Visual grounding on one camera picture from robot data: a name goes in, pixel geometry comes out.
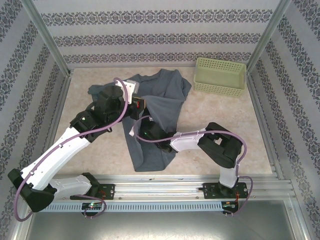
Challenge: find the aluminium side rail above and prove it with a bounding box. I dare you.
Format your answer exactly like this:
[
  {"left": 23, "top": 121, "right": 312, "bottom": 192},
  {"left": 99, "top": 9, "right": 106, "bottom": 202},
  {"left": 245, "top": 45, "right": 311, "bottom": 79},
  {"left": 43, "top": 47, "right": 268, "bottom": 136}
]
[
  {"left": 34, "top": 72, "right": 73, "bottom": 181},
  {"left": 246, "top": 71, "right": 286, "bottom": 181}
]

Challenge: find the pale green perforated plastic basket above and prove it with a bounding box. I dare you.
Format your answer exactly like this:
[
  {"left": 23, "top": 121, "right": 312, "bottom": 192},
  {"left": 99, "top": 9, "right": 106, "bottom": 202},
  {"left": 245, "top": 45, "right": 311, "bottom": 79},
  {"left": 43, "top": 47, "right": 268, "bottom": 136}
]
[{"left": 192, "top": 57, "right": 247, "bottom": 98}]

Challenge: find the grey t-shirt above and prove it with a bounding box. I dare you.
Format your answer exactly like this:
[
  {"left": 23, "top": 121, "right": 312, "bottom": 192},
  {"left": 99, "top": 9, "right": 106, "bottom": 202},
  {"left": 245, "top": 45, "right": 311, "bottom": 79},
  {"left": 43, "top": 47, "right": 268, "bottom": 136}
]
[{"left": 87, "top": 68, "right": 193, "bottom": 173}]

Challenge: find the aluminium frame post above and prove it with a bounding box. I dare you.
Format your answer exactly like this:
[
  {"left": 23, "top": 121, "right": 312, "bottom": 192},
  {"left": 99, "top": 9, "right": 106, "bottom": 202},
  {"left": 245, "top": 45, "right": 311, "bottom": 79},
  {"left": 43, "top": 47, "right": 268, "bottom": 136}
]
[
  {"left": 246, "top": 0, "right": 292, "bottom": 74},
  {"left": 21, "top": 0, "right": 74, "bottom": 76}
]

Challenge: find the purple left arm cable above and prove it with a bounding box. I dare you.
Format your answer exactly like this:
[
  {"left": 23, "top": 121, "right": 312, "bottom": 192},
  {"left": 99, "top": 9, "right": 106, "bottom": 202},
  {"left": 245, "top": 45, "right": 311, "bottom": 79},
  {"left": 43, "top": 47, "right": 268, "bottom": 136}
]
[{"left": 13, "top": 77, "right": 132, "bottom": 223}]

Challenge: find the aluminium mounting rail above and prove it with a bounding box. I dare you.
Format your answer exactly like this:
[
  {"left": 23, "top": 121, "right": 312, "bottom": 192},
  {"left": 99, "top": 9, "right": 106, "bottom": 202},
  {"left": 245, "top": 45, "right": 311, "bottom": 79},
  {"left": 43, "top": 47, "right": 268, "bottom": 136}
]
[{"left": 53, "top": 173, "right": 295, "bottom": 201}]

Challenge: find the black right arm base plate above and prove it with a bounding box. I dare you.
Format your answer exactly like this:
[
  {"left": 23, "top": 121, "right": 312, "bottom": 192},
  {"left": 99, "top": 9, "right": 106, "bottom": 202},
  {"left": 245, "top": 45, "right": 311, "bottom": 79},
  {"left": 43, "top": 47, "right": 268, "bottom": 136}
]
[{"left": 202, "top": 182, "right": 251, "bottom": 201}]

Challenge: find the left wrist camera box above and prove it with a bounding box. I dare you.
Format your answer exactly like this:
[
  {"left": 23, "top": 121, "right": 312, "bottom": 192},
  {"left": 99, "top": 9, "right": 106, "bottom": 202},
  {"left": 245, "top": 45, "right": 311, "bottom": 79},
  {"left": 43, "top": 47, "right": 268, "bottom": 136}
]
[{"left": 123, "top": 79, "right": 140, "bottom": 94}]

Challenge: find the small circuit board with lights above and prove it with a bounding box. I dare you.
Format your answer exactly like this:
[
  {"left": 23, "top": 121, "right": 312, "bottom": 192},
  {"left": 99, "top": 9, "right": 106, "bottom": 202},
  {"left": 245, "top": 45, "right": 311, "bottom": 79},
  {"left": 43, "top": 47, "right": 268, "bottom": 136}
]
[
  {"left": 81, "top": 202, "right": 104, "bottom": 211},
  {"left": 221, "top": 200, "right": 239, "bottom": 210}
]

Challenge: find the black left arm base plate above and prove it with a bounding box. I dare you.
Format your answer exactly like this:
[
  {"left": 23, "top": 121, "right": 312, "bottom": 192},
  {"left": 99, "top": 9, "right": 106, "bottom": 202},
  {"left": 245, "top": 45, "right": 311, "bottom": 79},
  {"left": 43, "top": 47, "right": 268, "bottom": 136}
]
[{"left": 96, "top": 183, "right": 116, "bottom": 201}]

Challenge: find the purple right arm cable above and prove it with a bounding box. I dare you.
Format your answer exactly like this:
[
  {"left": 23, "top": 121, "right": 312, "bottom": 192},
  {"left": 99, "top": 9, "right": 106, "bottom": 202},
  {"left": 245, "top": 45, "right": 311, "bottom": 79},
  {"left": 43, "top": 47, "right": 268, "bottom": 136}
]
[{"left": 133, "top": 114, "right": 256, "bottom": 218}]

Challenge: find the slotted grey cable duct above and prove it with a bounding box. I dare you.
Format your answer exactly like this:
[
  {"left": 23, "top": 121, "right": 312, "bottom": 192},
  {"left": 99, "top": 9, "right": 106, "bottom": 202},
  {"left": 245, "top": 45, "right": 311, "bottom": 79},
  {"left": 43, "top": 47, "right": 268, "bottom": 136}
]
[{"left": 47, "top": 201, "right": 224, "bottom": 213}]

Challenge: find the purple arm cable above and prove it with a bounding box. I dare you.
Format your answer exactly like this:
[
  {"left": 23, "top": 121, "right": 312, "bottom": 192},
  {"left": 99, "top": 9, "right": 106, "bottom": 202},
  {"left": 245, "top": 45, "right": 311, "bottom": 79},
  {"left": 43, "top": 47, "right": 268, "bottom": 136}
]
[
  {"left": 13, "top": 77, "right": 132, "bottom": 223},
  {"left": 133, "top": 114, "right": 256, "bottom": 218}
]

